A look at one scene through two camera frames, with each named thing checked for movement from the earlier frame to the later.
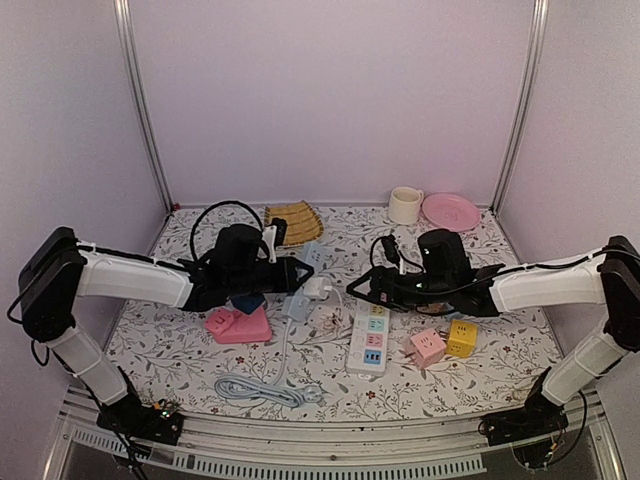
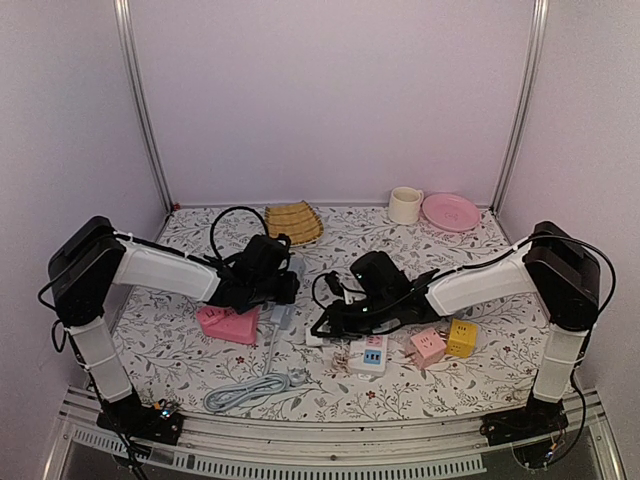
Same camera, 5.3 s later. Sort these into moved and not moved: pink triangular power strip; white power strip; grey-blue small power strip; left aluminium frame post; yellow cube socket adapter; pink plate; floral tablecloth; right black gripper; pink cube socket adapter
Moved: grey-blue small power strip; right black gripper; pink triangular power strip
Not moved: left aluminium frame post; pink plate; floral tablecloth; yellow cube socket adapter; white power strip; pink cube socket adapter
